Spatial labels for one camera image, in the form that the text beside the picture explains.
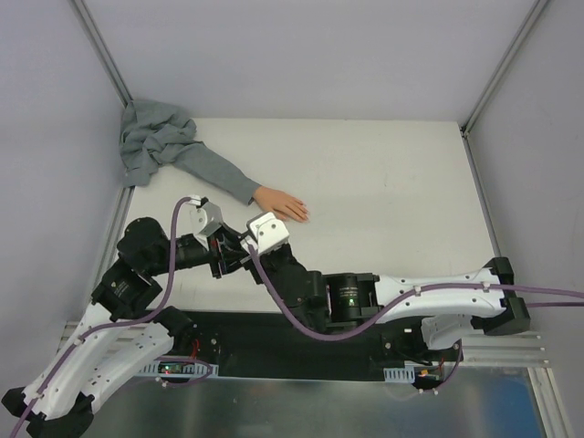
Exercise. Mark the left white cable duct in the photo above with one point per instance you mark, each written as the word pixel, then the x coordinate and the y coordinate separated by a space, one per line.
pixel 180 369

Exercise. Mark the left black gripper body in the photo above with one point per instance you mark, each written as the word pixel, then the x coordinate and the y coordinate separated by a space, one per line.
pixel 217 263

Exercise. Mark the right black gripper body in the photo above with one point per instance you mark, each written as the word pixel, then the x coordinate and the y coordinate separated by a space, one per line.
pixel 252 267

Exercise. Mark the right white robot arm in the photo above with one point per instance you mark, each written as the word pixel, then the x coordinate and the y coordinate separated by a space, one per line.
pixel 442 310

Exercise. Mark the right aluminium frame post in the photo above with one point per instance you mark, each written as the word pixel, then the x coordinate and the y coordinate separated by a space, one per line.
pixel 520 38

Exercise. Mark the right white cable duct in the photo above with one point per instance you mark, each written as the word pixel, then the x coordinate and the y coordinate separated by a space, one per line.
pixel 403 375

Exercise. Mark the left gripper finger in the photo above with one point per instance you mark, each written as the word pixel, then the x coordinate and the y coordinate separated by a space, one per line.
pixel 232 261
pixel 228 233

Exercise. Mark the grey shirt with sleeve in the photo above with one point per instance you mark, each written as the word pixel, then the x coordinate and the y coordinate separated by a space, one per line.
pixel 154 134

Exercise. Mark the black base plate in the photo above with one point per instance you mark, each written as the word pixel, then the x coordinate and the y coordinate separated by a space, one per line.
pixel 296 369

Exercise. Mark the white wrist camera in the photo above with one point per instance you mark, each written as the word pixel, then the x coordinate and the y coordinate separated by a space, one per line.
pixel 205 218
pixel 265 233

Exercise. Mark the mannequin hand with nails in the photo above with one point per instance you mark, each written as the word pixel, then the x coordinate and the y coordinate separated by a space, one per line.
pixel 283 205

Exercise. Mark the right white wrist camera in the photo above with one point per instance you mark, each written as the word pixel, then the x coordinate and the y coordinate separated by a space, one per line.
pixel 265 233

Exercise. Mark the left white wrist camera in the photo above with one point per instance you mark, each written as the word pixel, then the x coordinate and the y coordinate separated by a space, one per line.
pixel 205 218

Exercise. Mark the white cable duct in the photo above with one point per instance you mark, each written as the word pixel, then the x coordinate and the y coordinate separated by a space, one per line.
pixel 403 375
pixel 180 369

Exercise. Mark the left aluminium frame post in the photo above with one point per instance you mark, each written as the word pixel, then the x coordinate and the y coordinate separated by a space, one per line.
pixel 91 29

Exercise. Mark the aluminium frame post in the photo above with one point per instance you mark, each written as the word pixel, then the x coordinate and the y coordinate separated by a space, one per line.
pixel 91 29
pixel 520 38

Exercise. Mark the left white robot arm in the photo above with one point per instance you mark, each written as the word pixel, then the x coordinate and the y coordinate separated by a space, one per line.
pixel 127 325

